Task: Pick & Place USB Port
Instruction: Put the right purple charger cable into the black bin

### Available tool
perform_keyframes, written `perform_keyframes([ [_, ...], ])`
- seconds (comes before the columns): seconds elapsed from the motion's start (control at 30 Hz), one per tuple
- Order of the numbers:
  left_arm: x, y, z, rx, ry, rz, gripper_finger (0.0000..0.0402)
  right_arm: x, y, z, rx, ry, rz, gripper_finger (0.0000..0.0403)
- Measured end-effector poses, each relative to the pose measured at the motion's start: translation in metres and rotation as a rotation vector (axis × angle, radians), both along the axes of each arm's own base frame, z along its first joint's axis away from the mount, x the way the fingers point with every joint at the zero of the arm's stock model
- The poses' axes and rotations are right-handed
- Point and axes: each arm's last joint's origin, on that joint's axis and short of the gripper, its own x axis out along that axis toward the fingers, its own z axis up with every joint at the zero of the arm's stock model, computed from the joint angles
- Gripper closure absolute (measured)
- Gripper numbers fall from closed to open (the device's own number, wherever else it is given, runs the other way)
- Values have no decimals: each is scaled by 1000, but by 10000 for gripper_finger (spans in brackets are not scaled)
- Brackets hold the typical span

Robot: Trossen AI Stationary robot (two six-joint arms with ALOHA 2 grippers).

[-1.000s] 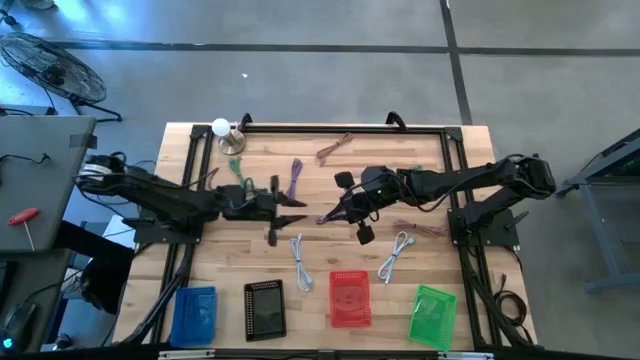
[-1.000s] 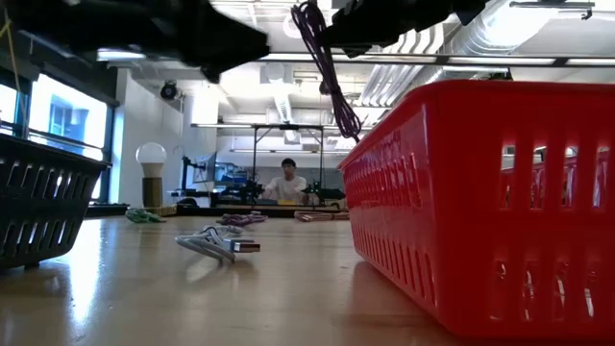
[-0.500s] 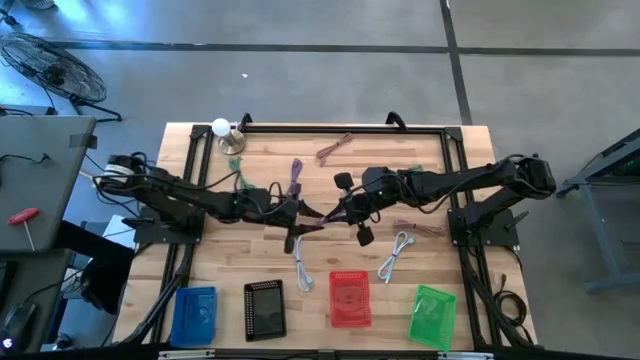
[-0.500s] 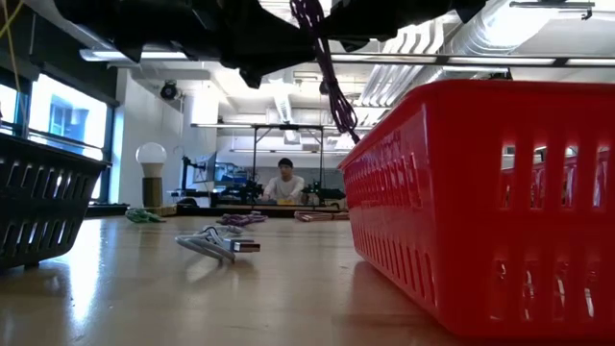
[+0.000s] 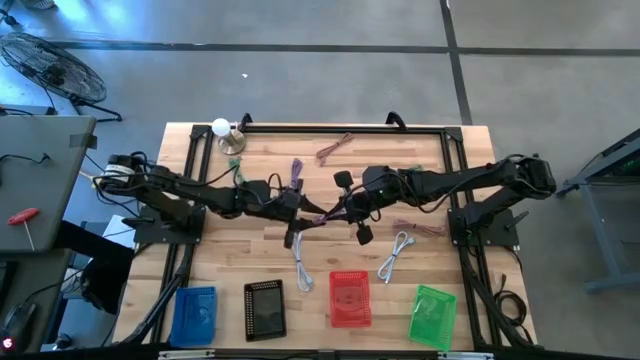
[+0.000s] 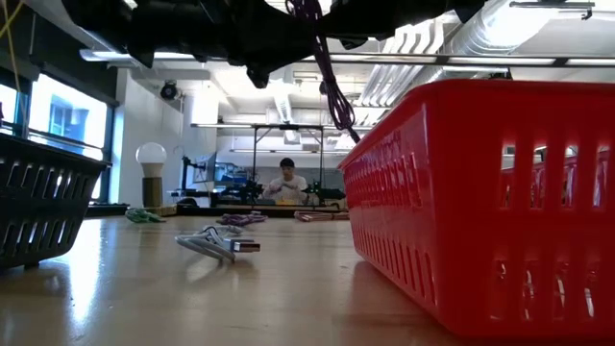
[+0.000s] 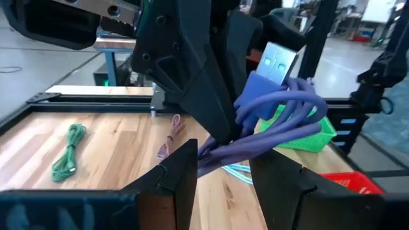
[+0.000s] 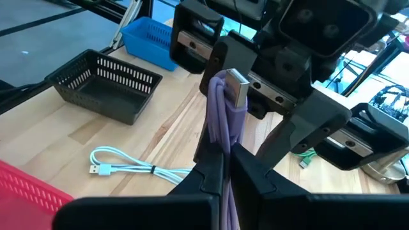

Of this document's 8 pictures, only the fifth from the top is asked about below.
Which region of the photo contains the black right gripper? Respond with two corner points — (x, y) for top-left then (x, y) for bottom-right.
(333, 169), (375, 246)

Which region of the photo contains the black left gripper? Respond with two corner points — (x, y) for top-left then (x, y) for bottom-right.
(269, 188), (326, 250)

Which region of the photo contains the light blue USB cable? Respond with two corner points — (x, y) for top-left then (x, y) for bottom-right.
(376, 230), (417, 285)
(291, 230), (315, 293)

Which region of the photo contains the red plastic basket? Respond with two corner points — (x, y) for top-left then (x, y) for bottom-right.
(328, 270), (373, 329)

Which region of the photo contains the black plastic basket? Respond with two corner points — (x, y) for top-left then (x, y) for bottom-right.
(243, 278), (288, 343)

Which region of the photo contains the white bulb brass lamp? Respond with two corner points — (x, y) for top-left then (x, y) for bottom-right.
(210, 117), (247, 156)

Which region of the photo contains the green plastic basket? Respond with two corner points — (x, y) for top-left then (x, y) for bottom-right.
(407, 284), (458, 352)

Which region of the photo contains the blue plastic basket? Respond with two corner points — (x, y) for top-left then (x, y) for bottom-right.
(168, 285), (218, 349)

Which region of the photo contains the grey desk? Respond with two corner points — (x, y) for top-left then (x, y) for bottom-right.
(0, 114), (98, 254)

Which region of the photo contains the black floor fan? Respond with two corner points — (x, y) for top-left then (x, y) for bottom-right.
(0, 32), (124, 124)

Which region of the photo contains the black computer mouse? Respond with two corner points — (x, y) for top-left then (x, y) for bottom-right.
(0, 301), (37, 351)

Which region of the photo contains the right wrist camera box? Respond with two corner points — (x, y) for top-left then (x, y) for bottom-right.
(362, 165), (401, 201)

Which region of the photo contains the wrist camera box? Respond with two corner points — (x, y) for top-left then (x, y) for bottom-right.
(244, 178), (274, 206)
(362, 165), (401, 201)

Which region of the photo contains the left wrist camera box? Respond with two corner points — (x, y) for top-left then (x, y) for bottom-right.
(244, 178), (274, 206)

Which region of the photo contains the black loose cable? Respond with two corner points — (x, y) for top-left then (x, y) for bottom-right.
(492, 273), (529, 331)

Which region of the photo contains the blue-grey metal table frame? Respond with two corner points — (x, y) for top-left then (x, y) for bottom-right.
(556, 127), (640, 295)

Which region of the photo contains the red-handled hex key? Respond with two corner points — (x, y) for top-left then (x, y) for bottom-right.
(7, 207), (40, 252)

